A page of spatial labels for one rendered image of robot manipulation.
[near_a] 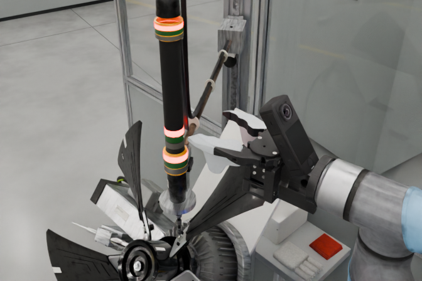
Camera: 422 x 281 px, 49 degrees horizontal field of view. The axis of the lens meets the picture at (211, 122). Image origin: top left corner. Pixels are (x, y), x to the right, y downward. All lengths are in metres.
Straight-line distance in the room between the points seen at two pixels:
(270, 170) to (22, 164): 3.04
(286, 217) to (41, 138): 2.61
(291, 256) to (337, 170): 0.96
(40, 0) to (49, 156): 3.17
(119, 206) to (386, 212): 0.92
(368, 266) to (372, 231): 0.06
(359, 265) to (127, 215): 0.82
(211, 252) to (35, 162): 2.56
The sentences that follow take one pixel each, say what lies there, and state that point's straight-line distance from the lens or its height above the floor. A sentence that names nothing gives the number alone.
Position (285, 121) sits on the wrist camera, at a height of 1.72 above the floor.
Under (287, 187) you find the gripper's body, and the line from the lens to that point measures 0.69.
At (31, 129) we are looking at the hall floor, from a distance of 3.99.
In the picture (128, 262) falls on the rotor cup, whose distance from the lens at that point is 1.12.
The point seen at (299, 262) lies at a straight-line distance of 1.57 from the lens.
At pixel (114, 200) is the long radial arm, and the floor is 1.13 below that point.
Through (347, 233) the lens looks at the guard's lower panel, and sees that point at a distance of 1.70.
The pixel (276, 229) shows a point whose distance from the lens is 1.58.
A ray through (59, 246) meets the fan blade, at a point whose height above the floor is 1.12.
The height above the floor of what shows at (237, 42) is 1.54.
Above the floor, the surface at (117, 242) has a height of 1.10.
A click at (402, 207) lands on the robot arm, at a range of 0.62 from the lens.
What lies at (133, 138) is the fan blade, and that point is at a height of 1.39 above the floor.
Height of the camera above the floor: 2.06
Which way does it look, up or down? 33 degrees down
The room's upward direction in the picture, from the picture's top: straight up
